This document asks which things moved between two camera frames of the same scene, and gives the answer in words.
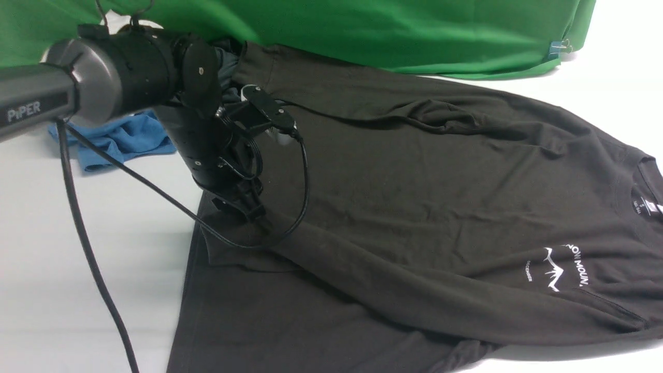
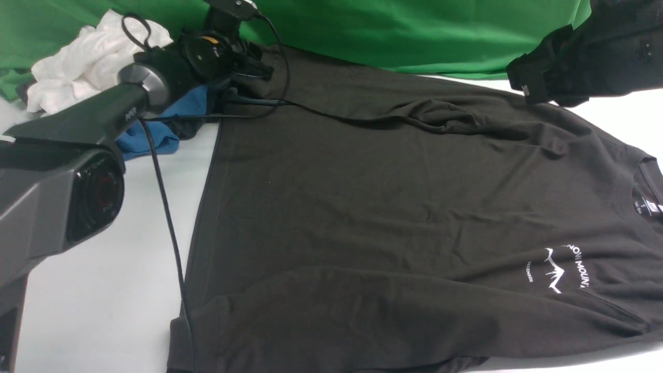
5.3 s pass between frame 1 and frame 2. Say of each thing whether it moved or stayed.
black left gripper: moved
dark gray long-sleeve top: stayed
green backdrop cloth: stayed
